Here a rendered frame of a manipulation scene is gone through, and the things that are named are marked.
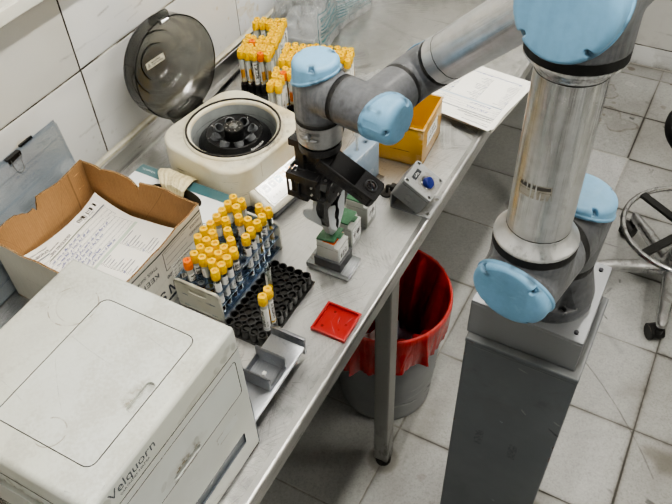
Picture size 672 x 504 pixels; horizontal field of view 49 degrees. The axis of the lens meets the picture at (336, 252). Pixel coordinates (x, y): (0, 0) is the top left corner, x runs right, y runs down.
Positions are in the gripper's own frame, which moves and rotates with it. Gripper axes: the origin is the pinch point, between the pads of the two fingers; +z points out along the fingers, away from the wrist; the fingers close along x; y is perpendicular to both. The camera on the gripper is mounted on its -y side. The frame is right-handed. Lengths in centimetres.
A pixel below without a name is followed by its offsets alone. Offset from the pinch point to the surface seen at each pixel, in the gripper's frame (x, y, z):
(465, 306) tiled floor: -71, -7, 97
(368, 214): -12.1, -0.7, 6.3
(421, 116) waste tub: -45.7, 2.5, 6.1
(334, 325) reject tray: 12.9, -6.3, 9.7
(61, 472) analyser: 64, -1, -20
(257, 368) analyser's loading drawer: 28.8, -0.7, 5.9
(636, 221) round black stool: -126, -48, 88
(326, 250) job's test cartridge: 2.0, 1.0, 4.1
